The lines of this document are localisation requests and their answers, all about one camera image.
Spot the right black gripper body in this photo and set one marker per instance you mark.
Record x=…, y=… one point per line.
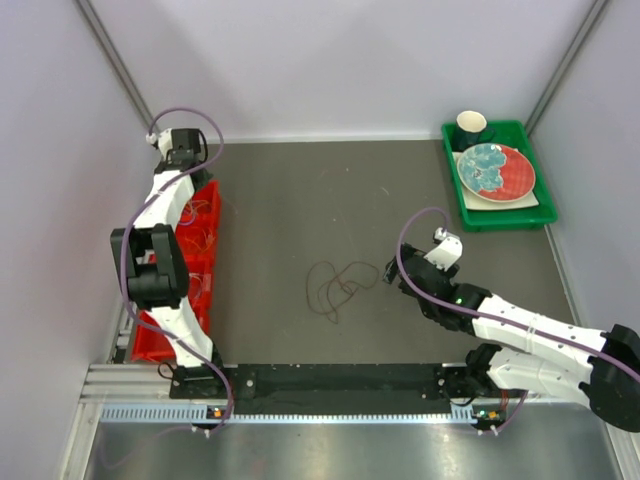
x=408, y=250

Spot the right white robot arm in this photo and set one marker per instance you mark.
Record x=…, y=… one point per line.
x=521, y=349

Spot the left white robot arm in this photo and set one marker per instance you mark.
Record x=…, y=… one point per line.
x=152, y=271

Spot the red compartment bin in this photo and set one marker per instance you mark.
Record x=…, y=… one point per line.
x=197, y=237

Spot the white square plate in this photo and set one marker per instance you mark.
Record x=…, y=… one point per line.
x=475, y=203

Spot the red and blue plate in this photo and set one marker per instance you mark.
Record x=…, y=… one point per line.
x=496, y=173

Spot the dark green mug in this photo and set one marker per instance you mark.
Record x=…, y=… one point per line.
x=471, y=128

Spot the green plastic tray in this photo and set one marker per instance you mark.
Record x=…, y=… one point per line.
x=535, y=211

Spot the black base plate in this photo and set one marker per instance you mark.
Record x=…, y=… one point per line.
x=347, y=388

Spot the white slotted cable duct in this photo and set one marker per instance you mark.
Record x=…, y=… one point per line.
x=205, y=415

